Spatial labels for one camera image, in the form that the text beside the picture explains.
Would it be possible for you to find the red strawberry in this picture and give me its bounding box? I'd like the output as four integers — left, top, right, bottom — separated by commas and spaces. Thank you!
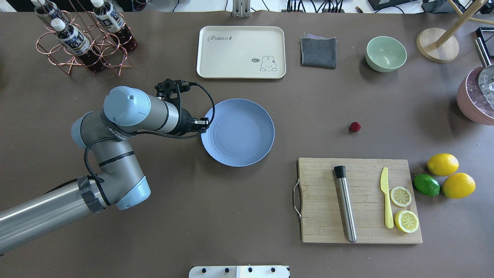
349, 122, 361, 132

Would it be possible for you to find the steel muddler black tip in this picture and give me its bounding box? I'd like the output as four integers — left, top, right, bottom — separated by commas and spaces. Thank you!
334, 165, 357, 243

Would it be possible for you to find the cream rabbit tray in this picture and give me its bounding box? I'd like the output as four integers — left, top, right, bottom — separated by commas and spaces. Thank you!
196, 26, 286, 79

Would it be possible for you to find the pink bowl with ice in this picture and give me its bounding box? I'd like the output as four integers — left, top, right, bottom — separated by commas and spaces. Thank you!
457, 66, 494, 125

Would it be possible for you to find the green bowl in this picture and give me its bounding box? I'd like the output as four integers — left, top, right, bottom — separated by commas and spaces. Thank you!
365, 36, 407, 73

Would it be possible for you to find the metal ice scoop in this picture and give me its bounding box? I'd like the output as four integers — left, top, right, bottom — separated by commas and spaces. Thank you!
474, 37, 494, 110

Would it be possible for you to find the green lime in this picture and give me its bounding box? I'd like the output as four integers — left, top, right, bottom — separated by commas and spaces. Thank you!
413, 174, 440, 197

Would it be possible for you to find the aluminium frame post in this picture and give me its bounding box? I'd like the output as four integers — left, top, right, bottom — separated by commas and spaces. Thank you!
232, 0, 251, 18

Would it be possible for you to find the wooden cutting board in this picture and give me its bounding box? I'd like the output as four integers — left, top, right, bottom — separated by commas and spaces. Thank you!
298, 157, 422, 244

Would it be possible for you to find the yellow lemon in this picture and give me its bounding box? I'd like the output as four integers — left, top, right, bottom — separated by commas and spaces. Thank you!
427, 153, 459, 176
442, 173, 476, 199

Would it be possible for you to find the wooden cup tree stand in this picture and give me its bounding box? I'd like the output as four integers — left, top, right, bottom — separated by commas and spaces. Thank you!
416, 0, 494, 63

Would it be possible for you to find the copper wire bottle rack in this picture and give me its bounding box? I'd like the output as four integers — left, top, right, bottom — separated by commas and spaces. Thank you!
32, 0, 138, 74

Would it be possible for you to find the grey folded cloth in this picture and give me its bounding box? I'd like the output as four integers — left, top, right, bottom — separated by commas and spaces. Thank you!
300, 34, 337, 69

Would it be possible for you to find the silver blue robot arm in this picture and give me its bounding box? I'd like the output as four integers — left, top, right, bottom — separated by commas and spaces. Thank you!
0, 79, 213, 254

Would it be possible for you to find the dark drink bottle white cap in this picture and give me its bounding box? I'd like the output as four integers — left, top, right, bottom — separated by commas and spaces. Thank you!
51, 18, 105, 72

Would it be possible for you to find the yellow plastic knife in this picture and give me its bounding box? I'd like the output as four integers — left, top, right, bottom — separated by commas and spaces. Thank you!
380, 167, 394, 229

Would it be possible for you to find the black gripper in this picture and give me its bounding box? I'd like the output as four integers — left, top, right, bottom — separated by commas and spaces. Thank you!
178, 109, 210, 136

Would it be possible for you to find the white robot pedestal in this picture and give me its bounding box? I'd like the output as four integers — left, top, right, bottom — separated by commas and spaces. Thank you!
189, 264, 291, 278

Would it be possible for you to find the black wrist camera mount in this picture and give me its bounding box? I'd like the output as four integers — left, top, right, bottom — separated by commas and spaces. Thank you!
154, 79, 191, 112

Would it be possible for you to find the blue round plate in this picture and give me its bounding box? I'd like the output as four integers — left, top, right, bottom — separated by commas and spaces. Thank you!
201, 98, 275, 167

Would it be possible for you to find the lemon slice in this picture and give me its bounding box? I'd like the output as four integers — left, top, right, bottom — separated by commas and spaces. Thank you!
390, 186, 412, 207
394, 210, 420, 233

